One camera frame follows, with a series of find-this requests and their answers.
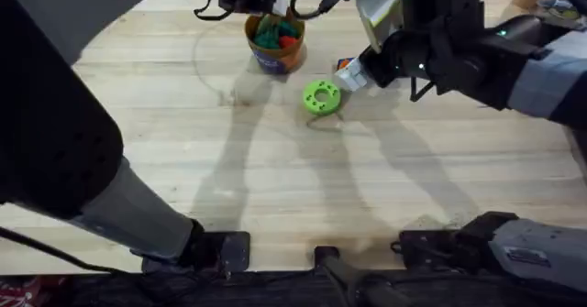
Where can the orange tub with toys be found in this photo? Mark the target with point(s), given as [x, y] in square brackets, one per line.
[275, 41]

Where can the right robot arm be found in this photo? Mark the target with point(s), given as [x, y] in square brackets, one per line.
[541, 252]

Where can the red patterned cloth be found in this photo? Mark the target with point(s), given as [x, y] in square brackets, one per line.
[27, 291]

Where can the upright flat wrist plate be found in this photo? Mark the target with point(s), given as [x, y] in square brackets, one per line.
[378, 9]

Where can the black post on rail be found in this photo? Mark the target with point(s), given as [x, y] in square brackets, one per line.
[348, 275]

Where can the green disc with holes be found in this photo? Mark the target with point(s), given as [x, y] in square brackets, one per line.
[321, 97]

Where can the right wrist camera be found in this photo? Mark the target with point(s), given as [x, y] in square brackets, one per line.
[440, 0]

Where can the left gripper bare white finger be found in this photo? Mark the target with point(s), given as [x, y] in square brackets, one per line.
[280, 4]

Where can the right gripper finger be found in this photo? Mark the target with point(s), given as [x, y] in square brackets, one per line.
[352, 78]
[344, 63]

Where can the black rail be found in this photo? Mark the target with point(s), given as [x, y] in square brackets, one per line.
[257, 291]

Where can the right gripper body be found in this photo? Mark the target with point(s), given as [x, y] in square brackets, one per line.
[458, 64]

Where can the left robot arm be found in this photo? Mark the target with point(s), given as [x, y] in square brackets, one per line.
[55, 137]

